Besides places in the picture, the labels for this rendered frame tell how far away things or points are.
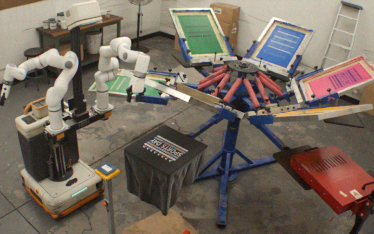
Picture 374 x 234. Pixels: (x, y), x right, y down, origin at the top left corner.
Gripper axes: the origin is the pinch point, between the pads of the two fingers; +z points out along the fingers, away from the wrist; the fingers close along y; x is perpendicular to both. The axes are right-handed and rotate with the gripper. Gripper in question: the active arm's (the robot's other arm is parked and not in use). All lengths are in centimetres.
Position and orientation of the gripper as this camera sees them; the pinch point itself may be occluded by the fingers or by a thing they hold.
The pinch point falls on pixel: (133, 100)
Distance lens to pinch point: 214.7
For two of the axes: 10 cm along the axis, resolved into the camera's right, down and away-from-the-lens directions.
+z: -2.5, 9.3, 2.7
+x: 8.0, 3.6, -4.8
